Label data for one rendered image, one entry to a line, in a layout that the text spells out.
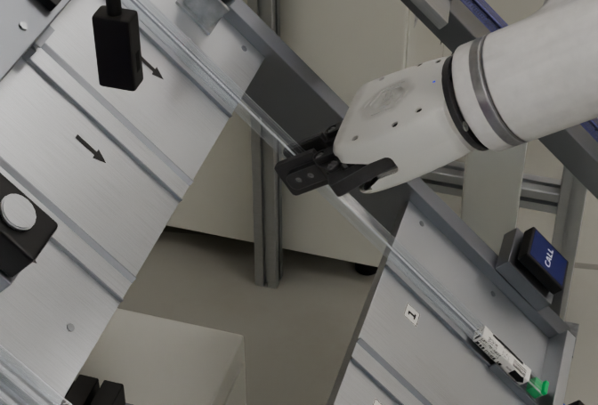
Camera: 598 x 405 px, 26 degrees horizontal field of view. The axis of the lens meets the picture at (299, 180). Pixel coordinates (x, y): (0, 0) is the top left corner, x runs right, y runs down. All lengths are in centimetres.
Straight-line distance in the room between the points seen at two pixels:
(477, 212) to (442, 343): 32
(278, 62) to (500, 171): 35
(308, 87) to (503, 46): 23
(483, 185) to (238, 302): 99
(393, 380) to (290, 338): 120
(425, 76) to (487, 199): 41
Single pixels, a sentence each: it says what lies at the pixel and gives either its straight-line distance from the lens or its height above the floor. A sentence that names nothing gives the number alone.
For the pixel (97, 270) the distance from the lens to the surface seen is 87.
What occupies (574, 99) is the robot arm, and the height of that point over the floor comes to 106.
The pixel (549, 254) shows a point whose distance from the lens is 119.
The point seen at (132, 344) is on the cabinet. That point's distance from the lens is 134.
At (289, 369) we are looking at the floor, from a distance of 216.
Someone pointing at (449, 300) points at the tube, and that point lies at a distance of 109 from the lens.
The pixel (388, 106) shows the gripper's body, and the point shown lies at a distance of 97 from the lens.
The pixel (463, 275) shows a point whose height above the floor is 80.
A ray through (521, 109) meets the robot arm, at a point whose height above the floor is 105.
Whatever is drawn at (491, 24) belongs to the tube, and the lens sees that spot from 115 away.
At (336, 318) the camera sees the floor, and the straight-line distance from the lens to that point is 225.
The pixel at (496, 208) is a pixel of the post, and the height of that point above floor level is 70.
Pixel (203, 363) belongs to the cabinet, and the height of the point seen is 62.
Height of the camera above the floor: 157
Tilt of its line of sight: 38 degrees down
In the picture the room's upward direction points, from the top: straight up
